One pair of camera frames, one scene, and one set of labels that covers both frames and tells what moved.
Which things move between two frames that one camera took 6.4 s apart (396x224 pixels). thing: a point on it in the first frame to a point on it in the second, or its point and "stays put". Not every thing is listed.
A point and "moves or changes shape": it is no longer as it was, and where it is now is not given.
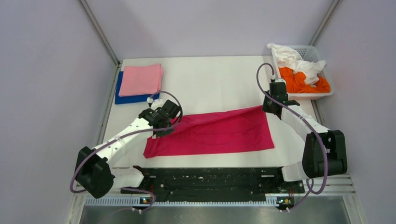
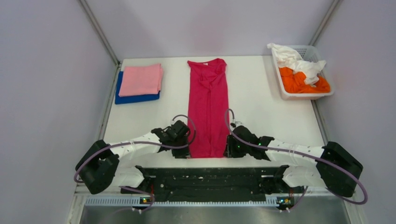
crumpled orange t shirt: (295, 83) stays put
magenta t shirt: (242, 129) moves or changes shape
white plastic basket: (311, 54) stays put
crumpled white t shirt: (286, 58) stays put
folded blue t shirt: (136, 98) stays put
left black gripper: (159, 134) to (181, 154)
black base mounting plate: (214, 185) stays put
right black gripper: (265, 108) to (229, 151)
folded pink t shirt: (141, 80) stays put
